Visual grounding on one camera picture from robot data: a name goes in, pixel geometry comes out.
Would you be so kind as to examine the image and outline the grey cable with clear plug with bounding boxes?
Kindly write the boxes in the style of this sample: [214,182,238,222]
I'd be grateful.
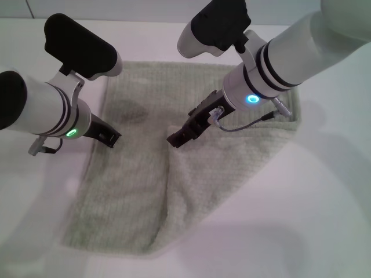
[209,105,276,133]

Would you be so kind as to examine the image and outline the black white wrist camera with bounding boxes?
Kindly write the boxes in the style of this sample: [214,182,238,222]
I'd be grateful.
[177,0,252,59]
[43,12,123,100]

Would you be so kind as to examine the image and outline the light green ribbed towel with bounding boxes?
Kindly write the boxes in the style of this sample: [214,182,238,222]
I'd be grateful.
[60,60,303,256]

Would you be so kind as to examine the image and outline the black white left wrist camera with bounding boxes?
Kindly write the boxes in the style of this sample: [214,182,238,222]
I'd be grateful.
[43,12,123,100]

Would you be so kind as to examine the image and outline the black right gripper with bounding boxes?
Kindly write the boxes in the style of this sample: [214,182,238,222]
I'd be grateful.
[166,89,236,149]

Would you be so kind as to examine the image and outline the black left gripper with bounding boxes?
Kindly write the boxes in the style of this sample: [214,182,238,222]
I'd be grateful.
[83,113,122,149]

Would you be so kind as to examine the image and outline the black cable with grey plug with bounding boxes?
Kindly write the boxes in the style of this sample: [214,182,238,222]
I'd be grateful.
[27,135,63,156]

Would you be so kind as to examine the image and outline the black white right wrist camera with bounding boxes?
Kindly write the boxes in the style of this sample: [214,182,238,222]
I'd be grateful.
[177,0,252,59]

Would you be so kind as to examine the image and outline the silver round connector plug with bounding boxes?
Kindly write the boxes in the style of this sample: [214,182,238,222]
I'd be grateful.
[270,96,287,113]

